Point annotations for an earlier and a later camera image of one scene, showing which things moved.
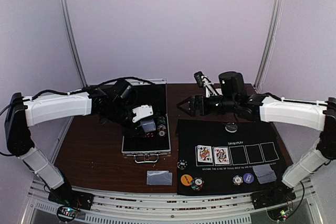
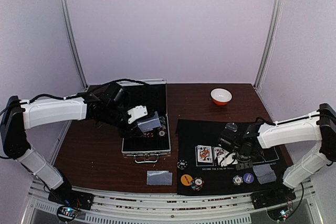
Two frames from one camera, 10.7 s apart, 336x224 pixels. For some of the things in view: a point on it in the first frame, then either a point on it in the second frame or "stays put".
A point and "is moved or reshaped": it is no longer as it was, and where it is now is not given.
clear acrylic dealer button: [231, 127] stays put
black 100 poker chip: [182, 164] stays put
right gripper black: [196, 103] → [243, 158]
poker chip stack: [197, 183] stays put
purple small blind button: [248, 178] stays put
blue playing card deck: [148, 125] is moved or reshaped
